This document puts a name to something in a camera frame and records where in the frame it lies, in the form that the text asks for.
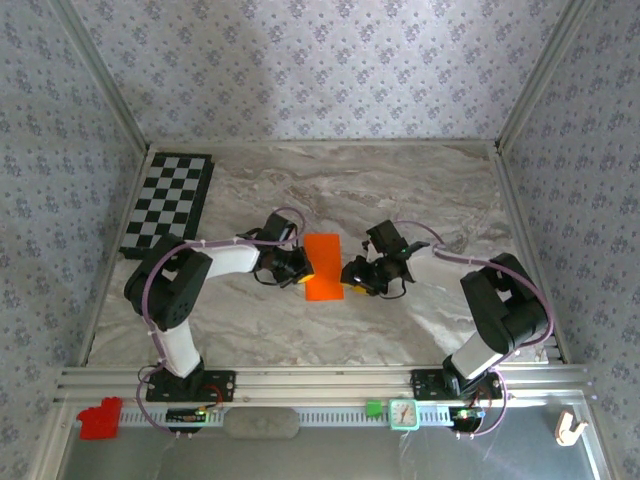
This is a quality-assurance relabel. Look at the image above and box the orange square paper sheet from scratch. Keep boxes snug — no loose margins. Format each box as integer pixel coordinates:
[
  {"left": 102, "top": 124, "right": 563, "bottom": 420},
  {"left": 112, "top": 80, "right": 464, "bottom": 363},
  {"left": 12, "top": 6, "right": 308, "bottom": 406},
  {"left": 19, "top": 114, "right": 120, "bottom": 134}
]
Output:
[{"left": 303, "top": 232, "right": 347, "bottom": 303}]

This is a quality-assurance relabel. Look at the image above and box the mint green clock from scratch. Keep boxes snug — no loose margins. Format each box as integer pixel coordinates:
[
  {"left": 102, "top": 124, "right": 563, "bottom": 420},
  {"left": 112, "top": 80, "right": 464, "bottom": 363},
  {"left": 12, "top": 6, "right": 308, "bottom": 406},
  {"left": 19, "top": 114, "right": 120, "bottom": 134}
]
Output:
[{"left": 388, "top": 397, "right": 421, "bottom": 432}]

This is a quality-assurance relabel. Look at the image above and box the black grey checkerboard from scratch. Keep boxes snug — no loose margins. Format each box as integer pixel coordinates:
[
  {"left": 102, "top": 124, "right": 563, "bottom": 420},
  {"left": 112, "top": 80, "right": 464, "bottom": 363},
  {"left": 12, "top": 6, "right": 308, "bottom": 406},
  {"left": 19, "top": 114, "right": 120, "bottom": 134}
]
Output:
[{"left": 118, "top": 152, "right": 216, "bottom": 262}]

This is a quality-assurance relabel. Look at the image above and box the grey oval pad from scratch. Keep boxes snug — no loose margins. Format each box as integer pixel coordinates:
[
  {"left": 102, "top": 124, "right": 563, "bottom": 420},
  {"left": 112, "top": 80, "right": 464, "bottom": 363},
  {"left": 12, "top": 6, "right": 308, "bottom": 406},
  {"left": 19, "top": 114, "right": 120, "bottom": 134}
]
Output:
[{"left": 222, "top": 406, "right": 302, "bottom": 441}]

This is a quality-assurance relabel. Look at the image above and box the red plastic block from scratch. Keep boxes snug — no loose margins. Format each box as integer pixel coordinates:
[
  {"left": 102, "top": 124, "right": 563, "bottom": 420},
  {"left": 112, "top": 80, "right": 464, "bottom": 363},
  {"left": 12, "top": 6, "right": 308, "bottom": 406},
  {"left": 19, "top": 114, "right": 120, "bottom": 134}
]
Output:
[{"left": 75, "top": 396, "right": 124, "bottom": 441}]

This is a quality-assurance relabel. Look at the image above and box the wooden hook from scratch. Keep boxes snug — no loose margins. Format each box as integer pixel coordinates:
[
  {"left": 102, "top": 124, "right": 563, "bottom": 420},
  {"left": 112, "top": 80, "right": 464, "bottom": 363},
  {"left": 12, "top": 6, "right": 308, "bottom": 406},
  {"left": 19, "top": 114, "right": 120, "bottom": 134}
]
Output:
[{"left": 555, "top": 410, "right": 589, "bottom": 447}]

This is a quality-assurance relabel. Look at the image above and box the thin black cable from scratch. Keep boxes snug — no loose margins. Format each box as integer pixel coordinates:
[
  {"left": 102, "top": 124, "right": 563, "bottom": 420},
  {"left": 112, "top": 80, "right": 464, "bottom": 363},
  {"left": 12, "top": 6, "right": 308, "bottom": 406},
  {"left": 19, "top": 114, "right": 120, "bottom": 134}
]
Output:
[
  {"left": 251, "top": 269, "right": 294, "bottom": 290},
  {"left": 374, "top": 274, "right": 407, "bottom": 300}
]

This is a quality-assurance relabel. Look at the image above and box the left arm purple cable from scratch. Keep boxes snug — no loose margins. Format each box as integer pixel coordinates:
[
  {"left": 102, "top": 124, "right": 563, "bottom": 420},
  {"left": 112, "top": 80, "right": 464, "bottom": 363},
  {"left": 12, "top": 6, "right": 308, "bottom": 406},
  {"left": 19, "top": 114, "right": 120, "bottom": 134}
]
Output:
[{"left": 135, "top": 207, "right": 306, "bottom": 437}]

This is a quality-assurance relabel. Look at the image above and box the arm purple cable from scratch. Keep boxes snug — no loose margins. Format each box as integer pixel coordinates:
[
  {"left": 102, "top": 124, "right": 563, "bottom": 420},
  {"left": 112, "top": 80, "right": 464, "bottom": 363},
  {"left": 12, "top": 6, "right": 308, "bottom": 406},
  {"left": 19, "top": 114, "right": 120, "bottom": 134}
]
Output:
[
  {"left": 135, "top": 207, "right": 306, "bottom": 437},
  {"left": 399, "top": 219, "right": 556, "bottom": 439}
]

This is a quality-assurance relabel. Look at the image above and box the aluminium mounting rail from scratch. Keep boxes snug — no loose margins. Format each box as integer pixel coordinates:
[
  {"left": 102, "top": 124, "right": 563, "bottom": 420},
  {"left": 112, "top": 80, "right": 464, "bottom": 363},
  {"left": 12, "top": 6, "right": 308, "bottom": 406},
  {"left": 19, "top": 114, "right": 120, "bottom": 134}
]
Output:
[{"left": 53, "top": 363, "right": 592, "bottom": 404}]

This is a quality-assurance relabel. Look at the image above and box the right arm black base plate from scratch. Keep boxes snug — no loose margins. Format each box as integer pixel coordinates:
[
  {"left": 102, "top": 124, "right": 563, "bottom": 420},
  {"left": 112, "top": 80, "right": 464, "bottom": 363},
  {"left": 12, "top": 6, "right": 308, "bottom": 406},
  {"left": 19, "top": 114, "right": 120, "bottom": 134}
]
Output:
[{"left": 410, "top": 368, "right": 503, "bottom": 402}]

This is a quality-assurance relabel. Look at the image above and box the white slotted cable duct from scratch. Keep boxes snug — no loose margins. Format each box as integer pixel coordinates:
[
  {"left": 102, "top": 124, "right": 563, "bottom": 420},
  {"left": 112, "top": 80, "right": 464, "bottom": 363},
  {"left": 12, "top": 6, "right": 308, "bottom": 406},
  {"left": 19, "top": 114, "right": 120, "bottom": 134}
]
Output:
[{"left": 118, "top": 405, "right": 454, "bottom": 427}]

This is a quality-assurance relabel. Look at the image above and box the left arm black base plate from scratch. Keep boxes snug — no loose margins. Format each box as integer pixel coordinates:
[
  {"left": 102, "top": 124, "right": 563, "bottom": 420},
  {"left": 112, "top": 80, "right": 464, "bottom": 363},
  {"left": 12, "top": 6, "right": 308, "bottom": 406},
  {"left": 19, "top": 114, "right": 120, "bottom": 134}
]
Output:
[{"left": 145, "top": 368, "right": 237, "bottom": 403}]

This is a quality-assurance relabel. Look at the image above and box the aluminium side rail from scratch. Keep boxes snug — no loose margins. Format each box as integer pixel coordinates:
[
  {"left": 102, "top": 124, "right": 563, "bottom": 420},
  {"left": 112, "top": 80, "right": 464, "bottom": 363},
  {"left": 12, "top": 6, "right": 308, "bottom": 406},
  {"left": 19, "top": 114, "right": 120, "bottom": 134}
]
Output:
[{"left": 489, "top": 149, "right": 571, "bottom": 364}]

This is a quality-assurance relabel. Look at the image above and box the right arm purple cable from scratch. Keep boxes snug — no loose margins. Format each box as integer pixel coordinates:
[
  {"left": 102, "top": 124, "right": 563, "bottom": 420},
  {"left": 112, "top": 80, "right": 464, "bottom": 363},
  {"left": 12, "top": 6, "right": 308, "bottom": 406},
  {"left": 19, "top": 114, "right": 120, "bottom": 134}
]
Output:
[{"left": 399, "top": 219, "right": 556, "bottom": 439}]

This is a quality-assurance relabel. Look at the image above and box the aluminium frame post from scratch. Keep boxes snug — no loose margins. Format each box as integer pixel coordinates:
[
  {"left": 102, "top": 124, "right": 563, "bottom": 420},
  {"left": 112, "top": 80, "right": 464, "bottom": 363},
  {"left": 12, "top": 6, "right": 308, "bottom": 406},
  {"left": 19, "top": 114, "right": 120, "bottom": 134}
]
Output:
[
  {"left": 49, "top": 0, "right": 152, "bottom": 157},
  {"left": 493, "top": 0, "right": 597, "bottom": 154}
]

